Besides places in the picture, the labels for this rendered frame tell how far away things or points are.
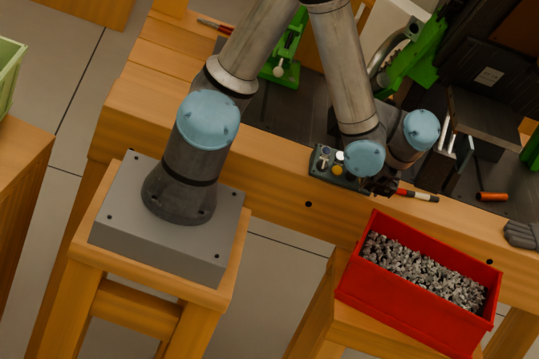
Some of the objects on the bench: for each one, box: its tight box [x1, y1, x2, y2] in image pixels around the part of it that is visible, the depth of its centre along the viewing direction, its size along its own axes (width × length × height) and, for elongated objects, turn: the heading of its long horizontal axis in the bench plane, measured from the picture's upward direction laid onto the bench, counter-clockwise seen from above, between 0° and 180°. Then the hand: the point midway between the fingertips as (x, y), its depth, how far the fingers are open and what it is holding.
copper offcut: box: [476, 192, 508, 201], centre depth 249 cm, size 9×2×2 cm, turn 86°
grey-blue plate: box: [442, 134, 475, 195], centre depth 244 cm, size 10×2×14 cm, turn 146°
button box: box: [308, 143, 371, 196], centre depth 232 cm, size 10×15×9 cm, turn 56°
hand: (367, 178), depth 227 cm, fingers closed
